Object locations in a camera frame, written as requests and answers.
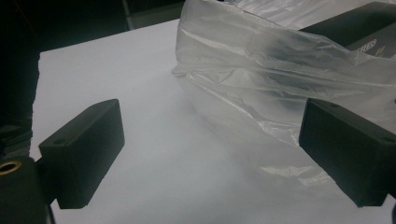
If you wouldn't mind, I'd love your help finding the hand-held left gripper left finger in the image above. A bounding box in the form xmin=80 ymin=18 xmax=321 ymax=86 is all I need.
xmin=37 ymin=98 xmax=126 ymax=210

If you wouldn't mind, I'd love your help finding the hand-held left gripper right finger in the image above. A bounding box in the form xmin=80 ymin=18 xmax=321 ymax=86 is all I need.
xmin=298 ymin=97 xmax=396 ymax=208

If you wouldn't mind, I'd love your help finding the clear plastic bag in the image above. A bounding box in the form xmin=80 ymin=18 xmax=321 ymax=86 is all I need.
xmin=171 ymin=0 xmax=396 ymax=188

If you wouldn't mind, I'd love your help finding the dark box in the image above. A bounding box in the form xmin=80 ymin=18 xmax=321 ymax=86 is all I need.
xmin=299 ymin=1 xmax=396 ymax=59

